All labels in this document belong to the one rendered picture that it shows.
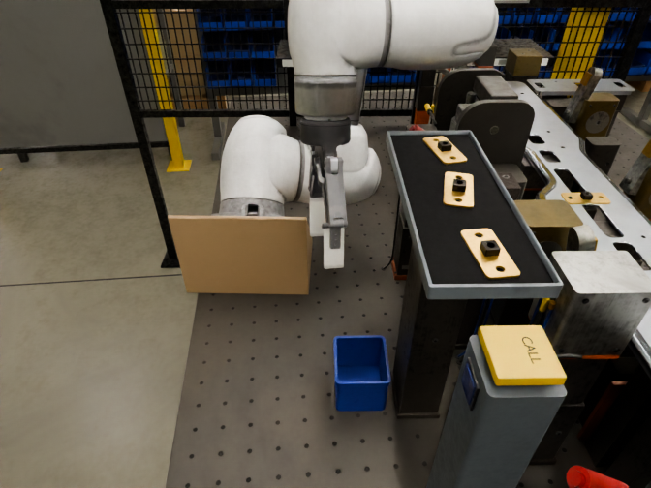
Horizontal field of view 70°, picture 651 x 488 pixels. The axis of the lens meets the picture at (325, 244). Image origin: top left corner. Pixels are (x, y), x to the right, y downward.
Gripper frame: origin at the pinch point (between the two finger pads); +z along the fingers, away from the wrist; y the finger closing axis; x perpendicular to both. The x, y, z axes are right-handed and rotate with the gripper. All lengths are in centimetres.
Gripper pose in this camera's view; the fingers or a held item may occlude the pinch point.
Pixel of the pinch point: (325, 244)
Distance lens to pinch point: 76.7
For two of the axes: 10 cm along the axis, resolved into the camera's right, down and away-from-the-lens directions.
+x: -9.8, 0.7, -1.7
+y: -1.8, -3.7, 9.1
